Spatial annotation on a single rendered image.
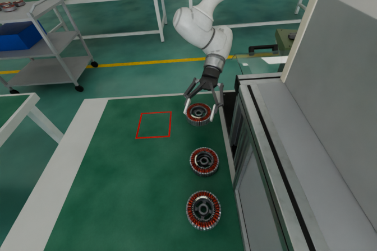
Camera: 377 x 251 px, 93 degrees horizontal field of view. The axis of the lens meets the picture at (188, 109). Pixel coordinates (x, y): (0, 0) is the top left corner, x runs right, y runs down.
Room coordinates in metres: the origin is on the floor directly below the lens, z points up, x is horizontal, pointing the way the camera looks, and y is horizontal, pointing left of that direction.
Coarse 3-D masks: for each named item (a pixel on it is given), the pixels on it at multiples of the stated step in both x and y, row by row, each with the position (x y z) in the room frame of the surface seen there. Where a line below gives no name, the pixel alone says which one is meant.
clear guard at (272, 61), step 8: (240, 56) 0.57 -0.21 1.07; (248, 56) 0.57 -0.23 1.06; (256, 56) 0.56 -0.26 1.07; (264, 56) 0.56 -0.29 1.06; (272, 56) 0.55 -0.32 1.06; (280, 56) 0.55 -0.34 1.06; (240, 64) 0.52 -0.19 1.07; (248, 64) 0.52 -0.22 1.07; (256, 64) 0.51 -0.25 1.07; (264, 64) 0.51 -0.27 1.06; (272, 64) 0.50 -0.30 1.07; (280, 64) 0.50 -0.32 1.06; (248, 72) 0.47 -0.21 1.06; (256, 72) 0.47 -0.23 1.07; (264, 72) 0.46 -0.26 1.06; (272, 72) 0.46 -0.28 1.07
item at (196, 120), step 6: (192, 108) 0.53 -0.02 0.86; (198, 108) 0.54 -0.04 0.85; (204, 108) 0.53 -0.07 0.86; (210, 108) 0.52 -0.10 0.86; (186, 114) 0.50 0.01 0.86; (210, 114) 0.49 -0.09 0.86; (192, 120) 0.47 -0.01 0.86; (198, 120) 0.46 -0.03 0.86; (204, 120) 0.46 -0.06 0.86; (198, 126) 0.46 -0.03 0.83
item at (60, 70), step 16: (48, 0) 2.43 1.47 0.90; (0, 16) 1.99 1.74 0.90; (16, 16) 1.94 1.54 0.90; (32, 16) 1.85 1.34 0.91; (0, 32) 2.10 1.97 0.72; (16, 32) 2.06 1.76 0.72; (32, 32) 2.20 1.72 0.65; (48, 32) 2.46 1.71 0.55; (64, 32) 2.40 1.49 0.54; (0, 48) 2.03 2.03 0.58; (16, 48) 2.02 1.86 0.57; (32, 48) 2.03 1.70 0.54; (48, 48) 1.99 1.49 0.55; (64, 48) 1.99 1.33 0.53; (32, 64) 2.34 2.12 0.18; (48, 64) 2.30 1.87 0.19; (64, 64) 1.85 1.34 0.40; (80, 64) 2.21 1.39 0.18; (96, 64) 2.41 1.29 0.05; (0, 80) 1.90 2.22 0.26; (16, 80) 1.98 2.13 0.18; (32, 80) 1.94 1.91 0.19; (48, 80) 1.91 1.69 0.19; (64, 80) 1.87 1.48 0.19
